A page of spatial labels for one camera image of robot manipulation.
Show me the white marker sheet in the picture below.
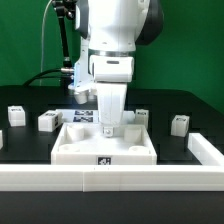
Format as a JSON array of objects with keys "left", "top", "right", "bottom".
[{"left": 57, "top": 109, "right": 135, "bottom": 124}]

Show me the black cable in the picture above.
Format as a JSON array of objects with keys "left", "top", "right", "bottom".
[{"left": 22, "top": 68, "right": 75, "bottom": 88}]

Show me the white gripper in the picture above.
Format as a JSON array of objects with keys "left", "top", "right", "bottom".
[{"left": 89, "top": 55, "right": 134, "bottom": 137}]

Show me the grey cable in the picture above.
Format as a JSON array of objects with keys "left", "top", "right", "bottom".
[{"left": 39, "top": 0, "right": 54, "bottom": 87}]

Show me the white square tabletop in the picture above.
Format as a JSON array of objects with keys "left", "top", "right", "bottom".
[{"left": 51, "top": 123, "right": 157, "bottom": 165}]

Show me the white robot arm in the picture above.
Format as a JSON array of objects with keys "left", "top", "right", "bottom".
[{"left": 74, "top": 0, "right": 164, "bottom": 137}]

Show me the white U-shaped obstacle fence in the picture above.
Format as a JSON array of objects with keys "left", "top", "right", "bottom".
[{"left": 0, "top": 132, "right": 224, "bottom": 193}]

